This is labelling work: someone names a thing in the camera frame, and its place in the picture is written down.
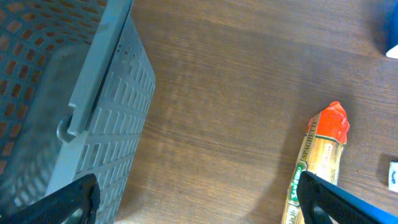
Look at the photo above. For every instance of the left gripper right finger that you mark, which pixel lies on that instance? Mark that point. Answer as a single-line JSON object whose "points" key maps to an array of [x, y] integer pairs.
{"points": [[323, 202]]}

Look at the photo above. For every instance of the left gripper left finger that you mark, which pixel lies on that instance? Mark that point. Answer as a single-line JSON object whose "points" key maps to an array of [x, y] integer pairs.
{"points": [[76, 202]]}

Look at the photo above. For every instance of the teal tissue pack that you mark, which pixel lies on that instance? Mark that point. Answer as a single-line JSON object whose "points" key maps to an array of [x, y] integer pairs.
{"points": [[392, 177]]}

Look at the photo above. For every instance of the orange spaghetti packet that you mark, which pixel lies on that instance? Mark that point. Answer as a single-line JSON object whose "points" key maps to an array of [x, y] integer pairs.
{"points": [[320, 154]]}

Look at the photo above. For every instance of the white barcode scanner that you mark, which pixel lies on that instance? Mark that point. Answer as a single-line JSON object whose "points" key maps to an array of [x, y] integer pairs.
{"points": [[391, 50]]}

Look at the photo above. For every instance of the grey plastic mesh basket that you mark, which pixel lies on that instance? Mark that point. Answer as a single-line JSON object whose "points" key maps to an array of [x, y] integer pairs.
{"points": [[76, 87]]}

